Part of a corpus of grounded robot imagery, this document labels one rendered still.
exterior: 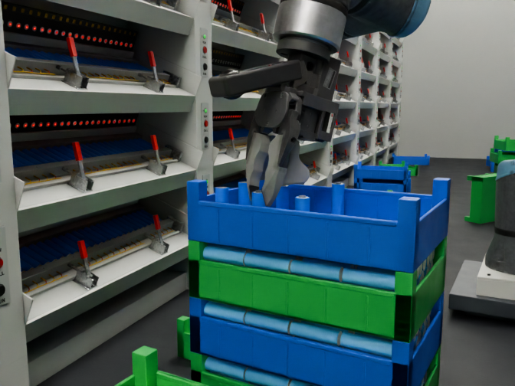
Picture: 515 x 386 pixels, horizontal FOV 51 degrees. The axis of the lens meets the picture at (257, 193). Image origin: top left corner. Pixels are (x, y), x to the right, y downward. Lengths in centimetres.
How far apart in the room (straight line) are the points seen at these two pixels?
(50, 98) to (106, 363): 52
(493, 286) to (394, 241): 78
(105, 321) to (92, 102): 46
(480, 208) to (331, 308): 187
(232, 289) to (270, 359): 10
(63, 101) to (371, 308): 65
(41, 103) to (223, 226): 42
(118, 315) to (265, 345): 60
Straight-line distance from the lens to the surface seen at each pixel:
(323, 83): 73
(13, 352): 98
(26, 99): 95
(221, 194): 72
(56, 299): 105
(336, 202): 78
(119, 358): 115
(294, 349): 69
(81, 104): 105
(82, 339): 117
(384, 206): 80
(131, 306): 129
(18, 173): 101
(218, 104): 154
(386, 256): 61
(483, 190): 246
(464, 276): 151
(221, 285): 71
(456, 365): 116
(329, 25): 70
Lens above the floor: 50
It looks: 9 degrees down
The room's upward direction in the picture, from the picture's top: straight up
